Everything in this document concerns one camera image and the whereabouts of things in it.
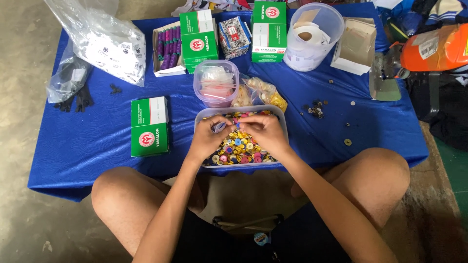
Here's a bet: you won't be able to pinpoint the person's right hand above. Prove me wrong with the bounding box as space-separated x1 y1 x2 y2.
237 113 293 158

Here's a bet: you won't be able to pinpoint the person's left hand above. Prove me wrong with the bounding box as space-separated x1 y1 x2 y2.
187 115 237 163

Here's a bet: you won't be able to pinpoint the bag of cream buttons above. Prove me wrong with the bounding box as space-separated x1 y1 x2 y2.
231 84 255 109

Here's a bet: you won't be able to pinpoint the heap of colourful buttons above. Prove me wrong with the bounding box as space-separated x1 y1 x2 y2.
202 111 280 167

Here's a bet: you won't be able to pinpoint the clear rectangular plastic tub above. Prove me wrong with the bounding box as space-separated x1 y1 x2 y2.
193 105 290 169

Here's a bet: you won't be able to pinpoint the bag of yellow buttons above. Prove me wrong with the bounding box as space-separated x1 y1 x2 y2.
243 77 288 113

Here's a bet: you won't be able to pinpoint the clear container of zip bags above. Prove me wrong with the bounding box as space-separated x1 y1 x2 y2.
193 59 240 109

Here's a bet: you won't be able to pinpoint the pile of metal buttons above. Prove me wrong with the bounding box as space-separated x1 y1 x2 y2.
301 99 326 120

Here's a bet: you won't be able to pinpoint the green and white thread box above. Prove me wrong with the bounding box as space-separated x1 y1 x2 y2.
251 1 288 64
130 96 170 158
179 9 219 74

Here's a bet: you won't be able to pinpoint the black and white patterned box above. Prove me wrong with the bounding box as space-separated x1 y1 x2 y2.
218 16 252 60

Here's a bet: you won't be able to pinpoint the open box of purple spools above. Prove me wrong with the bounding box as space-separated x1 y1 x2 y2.
152 21 186 77

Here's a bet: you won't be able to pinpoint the clear round plastic tub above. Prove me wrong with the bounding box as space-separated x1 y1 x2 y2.
283 2 345 72

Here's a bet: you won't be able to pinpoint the white tape roll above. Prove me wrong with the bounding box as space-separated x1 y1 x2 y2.
293 22 331 46

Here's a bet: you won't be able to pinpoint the heap of cloth scraps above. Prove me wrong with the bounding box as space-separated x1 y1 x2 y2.
181 0 256 12

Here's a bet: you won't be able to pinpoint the small round badge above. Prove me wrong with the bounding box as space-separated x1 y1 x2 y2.
253 232 270 247

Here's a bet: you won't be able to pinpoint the person's left leg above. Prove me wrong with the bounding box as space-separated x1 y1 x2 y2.
91 167 206 257

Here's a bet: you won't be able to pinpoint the person's leg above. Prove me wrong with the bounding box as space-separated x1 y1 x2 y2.
290 147 411 231
91 167 206 257

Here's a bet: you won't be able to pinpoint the person's black shorts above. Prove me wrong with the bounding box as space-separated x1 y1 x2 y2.
171 203 353 263

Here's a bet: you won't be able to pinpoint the blue tablecloth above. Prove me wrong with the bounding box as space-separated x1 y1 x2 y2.
27 2 429 202

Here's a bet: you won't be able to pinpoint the open white cardboard box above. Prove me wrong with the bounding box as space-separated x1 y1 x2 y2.
330 17 377 76

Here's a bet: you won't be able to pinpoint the person's right leg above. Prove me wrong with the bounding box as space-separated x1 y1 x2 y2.
290 147 411 231

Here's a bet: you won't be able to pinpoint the large clear bag of labels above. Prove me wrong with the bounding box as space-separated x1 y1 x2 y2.
43 0 147 88

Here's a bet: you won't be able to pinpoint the bundle of black zippers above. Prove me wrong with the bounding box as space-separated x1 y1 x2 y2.
53 85 95 113

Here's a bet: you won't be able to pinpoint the clear bag of black zippers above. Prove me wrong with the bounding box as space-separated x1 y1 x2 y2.
46 39 92 104

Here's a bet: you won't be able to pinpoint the black fabric heap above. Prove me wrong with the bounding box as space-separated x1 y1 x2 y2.
405 71 468 151

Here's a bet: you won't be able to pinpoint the orange machine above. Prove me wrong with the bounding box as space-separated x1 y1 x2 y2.
369 23 468 102

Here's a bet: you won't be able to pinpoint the heap of clothing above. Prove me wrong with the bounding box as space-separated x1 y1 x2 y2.
375 0 468 44

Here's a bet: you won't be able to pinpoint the black strap with buckles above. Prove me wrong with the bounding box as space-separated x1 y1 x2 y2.
212 214 284 233

